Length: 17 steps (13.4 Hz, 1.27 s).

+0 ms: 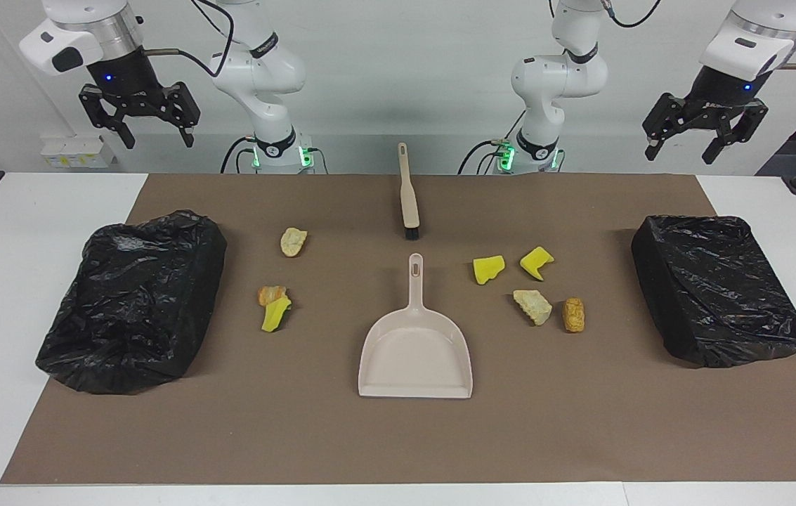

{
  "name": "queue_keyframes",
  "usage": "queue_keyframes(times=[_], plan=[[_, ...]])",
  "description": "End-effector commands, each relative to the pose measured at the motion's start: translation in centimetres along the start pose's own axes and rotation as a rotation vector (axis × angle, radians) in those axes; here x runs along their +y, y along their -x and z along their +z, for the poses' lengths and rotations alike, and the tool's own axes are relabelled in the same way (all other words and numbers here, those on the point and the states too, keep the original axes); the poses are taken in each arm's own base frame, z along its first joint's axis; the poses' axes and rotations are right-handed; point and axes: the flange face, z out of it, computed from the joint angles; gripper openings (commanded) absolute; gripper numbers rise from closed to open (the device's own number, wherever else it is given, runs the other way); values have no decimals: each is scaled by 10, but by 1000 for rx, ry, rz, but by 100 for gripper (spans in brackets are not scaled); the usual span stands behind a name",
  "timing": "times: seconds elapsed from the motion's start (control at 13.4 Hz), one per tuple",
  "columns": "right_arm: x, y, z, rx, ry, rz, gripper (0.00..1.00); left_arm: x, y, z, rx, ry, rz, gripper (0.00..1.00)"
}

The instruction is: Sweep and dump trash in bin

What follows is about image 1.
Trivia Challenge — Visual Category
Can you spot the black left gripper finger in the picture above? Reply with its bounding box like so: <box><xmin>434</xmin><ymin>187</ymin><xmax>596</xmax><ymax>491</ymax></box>
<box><xmin>642</xmin><ymin>92</ymin><xmax>684</xmax><ymax>162</ymax></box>
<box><xmin>702</xmin><ymin>103</ymin><xmax>769</xmax><ymax>166</ymax></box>

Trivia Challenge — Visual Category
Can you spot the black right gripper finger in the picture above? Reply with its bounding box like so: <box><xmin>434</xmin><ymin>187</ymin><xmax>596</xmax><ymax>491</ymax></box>
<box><xmin>79</xmin><ymin>84</ymin><xmax>137</xmax><ymax>150</ymax></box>
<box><xmin>167</xmin><ymin>82</ymin><xmax>202</xmax><ymax>149</ymax></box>

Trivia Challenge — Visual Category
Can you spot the pale bread chunk tan crust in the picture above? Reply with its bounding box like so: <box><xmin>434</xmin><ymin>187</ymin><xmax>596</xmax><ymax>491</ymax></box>
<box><xmin>280</xmin><ymin>227</ymin><xmax>308</xmax><ymax>258</ymax></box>

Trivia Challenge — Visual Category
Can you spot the yellow sponge piece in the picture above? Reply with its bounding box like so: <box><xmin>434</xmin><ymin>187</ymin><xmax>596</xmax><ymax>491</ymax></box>
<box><xmin>519</xmin><ymin>246</ymin><xmax>555</xmax><ymax>282</ymax></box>
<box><xmin>473</xmin><ymin>255</ymin><xmax>506</xmax><ymax>286</ymax></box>

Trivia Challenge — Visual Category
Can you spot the brown oval bread roll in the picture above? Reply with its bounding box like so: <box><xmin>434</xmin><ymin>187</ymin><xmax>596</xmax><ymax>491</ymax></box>
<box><xmin>563</xmin><ymin>297</ymin><xmax>586</xmax><ymax>333</ymax></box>

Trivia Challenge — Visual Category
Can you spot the yellow sponge with green back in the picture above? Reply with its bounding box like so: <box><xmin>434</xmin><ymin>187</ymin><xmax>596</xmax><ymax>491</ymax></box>
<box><xmin>261</xmin><ymin>295</ymin><xmax>293</xmax><ymax>333</ymax></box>

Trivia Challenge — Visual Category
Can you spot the pale wedge bread piece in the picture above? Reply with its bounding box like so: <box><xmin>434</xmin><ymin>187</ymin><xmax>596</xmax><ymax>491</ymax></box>
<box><xmin>513</xmin><ymin>289</ymin><xmax>553</xmax><ymax>327</ymax></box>

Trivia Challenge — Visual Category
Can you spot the beige plastic dustpan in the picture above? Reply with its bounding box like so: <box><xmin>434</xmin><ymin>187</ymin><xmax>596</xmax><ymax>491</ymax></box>
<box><xmin>358</xmin><ymin>253</ymin><xmax>474</xmax><ymax>400</ymax></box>

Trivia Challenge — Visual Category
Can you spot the bin with taut black bag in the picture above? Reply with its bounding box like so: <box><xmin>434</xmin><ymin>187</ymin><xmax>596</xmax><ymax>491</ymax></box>
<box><xmin>631</xmin><ymin>215</ymin><xmax>796</xmax><ymax>368</ymax></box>

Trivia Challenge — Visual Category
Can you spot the bin with crumpled black bag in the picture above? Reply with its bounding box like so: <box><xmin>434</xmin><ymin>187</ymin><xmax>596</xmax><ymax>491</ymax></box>
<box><xmin>35</xmin><ymin>209</ymin><xmax>228</xmax><ymax>395</ymax></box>

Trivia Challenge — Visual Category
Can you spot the brown table mat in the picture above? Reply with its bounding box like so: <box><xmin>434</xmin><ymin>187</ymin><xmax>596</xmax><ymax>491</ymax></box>
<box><xmin>0</xmin><ymin>174</ymin><xmax>796</xmax><ymax>485</ymax></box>

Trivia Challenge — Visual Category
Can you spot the white wall socket box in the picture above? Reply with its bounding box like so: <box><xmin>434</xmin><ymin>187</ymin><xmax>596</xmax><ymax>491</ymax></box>
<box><xmin>40</xmin><ymin>135</ymin><xmax>117</xmax><ymax>169</ymax></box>

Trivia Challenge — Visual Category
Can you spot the black right arm base cable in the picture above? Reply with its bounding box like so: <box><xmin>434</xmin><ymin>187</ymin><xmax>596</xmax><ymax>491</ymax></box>
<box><xmin>221</xmin><ymin>136</ymin><xmax>258</xmax><ymax>174</ymax></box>

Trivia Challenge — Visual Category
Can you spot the black arm base cable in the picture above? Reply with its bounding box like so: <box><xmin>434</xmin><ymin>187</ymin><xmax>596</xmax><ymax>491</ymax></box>
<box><xmin>221</xmin><ymin>136</ymin><xmax>258</xmax><ymax>174</ymax></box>
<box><xmin>457</xmin><ymin>137</ymin><xmax>511</xmax><ymax>174</ymax></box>

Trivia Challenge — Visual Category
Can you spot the black left arm base cable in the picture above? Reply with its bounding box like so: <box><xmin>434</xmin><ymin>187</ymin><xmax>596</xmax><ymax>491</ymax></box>
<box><xmin>457</xmin><ymin>137</ymin><xmax>511</xmax><ymax>174</ymax></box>

